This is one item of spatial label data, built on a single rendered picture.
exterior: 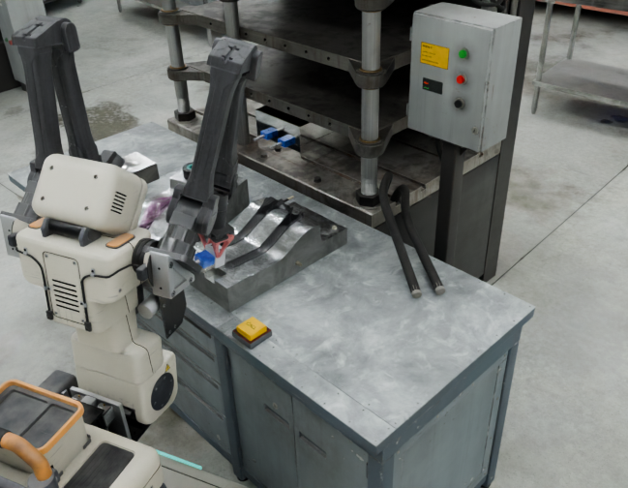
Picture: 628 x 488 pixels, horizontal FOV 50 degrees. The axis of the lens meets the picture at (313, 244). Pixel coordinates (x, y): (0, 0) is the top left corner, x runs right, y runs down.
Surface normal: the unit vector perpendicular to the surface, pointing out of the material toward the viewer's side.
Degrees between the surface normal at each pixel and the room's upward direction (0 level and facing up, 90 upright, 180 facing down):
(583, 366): 0
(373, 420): 0
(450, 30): 90
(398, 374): 0
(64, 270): 82
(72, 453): 92
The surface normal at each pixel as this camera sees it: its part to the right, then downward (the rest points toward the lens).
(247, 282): 0.70, 0.38
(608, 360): -0.03, -0.83
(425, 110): -0.71, 0.41
